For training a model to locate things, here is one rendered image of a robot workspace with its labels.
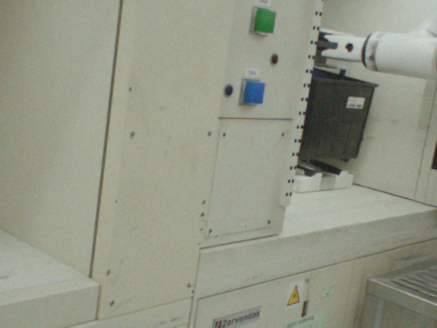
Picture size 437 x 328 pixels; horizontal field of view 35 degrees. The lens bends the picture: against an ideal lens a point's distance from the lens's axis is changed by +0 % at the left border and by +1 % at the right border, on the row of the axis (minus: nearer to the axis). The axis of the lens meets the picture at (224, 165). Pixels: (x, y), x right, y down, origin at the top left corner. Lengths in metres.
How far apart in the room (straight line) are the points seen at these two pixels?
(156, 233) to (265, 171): 0.23
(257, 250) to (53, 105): 0.39
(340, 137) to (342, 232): 0.35
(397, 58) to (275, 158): 0.47
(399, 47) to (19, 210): 0.82
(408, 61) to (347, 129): 0.24
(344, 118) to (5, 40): 0.80
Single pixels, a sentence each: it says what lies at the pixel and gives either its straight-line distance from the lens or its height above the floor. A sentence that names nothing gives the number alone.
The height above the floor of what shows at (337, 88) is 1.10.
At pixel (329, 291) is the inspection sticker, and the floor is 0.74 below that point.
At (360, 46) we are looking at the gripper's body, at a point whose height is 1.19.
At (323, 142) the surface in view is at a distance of 1.53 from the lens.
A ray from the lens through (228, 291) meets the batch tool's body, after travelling 1.07.
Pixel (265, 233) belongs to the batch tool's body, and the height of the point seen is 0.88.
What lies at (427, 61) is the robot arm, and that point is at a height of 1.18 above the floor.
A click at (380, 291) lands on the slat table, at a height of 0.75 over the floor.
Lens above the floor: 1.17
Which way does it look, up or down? 10 degrees down
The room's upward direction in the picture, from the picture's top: 8 degrees clockwise
